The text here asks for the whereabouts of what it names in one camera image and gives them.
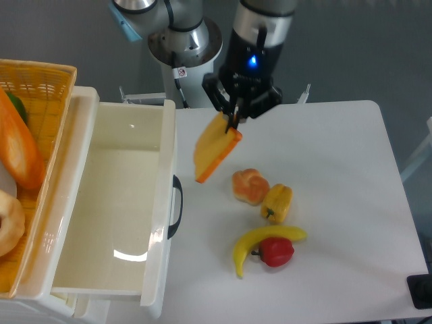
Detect black drawer handle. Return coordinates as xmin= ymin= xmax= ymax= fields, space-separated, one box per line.
xmin=167 ymin=175 xmax=184 ymax=240

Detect toy knotted bread roll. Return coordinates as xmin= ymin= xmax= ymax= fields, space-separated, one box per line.
xmin=232 ymin=169 xmax=270 ymax=206

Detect yellow toy banana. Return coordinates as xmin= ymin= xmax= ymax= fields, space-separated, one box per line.
xmin=232 ymin=225 xmax=308 ymax=279

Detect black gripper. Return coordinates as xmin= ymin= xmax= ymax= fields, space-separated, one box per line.
xmin=202 ymin=25 xmax=282 ymax=133

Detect open white upper drawer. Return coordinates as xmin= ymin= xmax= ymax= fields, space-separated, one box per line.
xmin=52 ymin=100 xmax=182 ymax=318

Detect orange woven plastic basket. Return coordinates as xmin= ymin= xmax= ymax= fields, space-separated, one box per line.
xmin=1 ymin=59 xmax=77 ymax=300

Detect red toy bell pepper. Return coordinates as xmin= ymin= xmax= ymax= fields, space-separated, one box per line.
xmin=250 ymin=238 xmax=295 ymax=268

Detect green toy pepper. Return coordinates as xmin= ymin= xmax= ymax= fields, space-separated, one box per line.
xmin=6 ymin=92 xmax=28 ymax=125

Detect orange toy bread slice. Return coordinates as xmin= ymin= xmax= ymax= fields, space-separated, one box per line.
xmin=193 ymin=113 xmax=242 ymax=184

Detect white plastic drawer cabinet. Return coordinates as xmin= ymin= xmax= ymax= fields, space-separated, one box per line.
xmin=1 ymin=86 xmax=110 ymax=323

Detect orange toy baguette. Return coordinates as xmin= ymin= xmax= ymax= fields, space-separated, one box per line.
xmin=1 ymin=90 xmax=45 ymax=190

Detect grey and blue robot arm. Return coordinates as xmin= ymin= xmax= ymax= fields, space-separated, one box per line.
xmin=110 ymin=1 xmax=297 ymax=127

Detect black device at table edge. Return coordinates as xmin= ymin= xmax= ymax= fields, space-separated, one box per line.
xmin=406 ymin=274 xmax=432 ymax=309

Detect beige toy bagel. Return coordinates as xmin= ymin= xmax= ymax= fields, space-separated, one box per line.
xmin=1 ymin=190 xmax=25 ymax=256

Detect yellow toy bell pepper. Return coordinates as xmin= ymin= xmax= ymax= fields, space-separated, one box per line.
xmin=260 ymin=184 xmax=293 ymax=224

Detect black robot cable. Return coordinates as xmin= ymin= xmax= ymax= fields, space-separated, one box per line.
xmin=172 ymin=50 xmax=190 ymax=109

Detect white frame at right edge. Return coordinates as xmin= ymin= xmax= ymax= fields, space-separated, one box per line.
xmin=400 ymin=117 xmax=431 ymax=182

